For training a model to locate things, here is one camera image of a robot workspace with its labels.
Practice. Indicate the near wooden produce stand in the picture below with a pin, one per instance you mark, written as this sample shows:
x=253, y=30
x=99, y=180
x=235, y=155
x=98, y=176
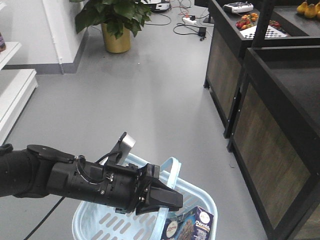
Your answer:
x=276, y=138

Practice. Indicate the white game controller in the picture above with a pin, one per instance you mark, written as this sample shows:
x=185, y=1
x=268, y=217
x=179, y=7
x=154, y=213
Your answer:
x=238, y=7

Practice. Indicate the white store shelving unit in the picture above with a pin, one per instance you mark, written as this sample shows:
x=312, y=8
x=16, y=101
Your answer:
x=16, y=88

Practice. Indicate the far wooden produce stand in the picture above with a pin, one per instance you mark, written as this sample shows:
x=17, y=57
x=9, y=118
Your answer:
x=228, y=48

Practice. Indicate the yellow pears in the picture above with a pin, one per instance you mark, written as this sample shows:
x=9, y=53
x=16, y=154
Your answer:
x=309, y=11

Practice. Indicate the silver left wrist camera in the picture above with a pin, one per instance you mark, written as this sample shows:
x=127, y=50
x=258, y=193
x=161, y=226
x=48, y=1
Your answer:
x=121, y=149

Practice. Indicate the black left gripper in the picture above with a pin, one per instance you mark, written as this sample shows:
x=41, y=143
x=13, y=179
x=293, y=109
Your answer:
x=126, y=188

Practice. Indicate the dark blue cookie box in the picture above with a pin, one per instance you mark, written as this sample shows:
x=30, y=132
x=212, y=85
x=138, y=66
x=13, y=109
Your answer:
x=196, y=224

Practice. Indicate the black power brick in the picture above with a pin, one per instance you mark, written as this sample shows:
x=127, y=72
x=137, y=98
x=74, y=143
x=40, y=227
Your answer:
x=202, y=31

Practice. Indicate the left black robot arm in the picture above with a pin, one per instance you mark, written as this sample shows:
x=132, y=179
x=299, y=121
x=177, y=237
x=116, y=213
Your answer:
x=38, y=171

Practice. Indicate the gold plant pot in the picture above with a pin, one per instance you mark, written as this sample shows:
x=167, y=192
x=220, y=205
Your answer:
x=116, y=45

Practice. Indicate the wooden produce stand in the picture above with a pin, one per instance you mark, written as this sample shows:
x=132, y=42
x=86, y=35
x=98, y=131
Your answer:
x=228, y=48
x=276, y=138

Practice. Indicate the green potted plant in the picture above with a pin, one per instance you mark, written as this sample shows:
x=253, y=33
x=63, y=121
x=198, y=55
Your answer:
x=116, y=14

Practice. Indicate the light blue plastic basket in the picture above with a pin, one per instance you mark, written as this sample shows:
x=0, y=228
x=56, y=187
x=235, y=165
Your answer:
x=93, y=221

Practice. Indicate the small colourful fruit pile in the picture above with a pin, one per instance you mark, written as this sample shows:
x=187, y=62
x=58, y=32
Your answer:
x=247, y=21

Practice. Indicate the white power strip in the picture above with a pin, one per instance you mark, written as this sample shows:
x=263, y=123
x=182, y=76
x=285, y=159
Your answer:
x=188, y=20

